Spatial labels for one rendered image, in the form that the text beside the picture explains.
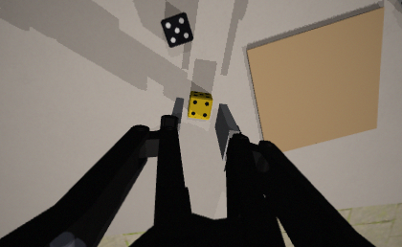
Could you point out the black die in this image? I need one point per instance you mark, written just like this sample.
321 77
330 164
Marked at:
177 29

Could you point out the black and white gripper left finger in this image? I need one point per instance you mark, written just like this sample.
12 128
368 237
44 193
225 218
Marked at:
81 217

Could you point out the tan square mat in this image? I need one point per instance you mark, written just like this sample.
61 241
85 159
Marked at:
321 84

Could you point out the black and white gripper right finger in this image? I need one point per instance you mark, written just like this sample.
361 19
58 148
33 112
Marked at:
305 215

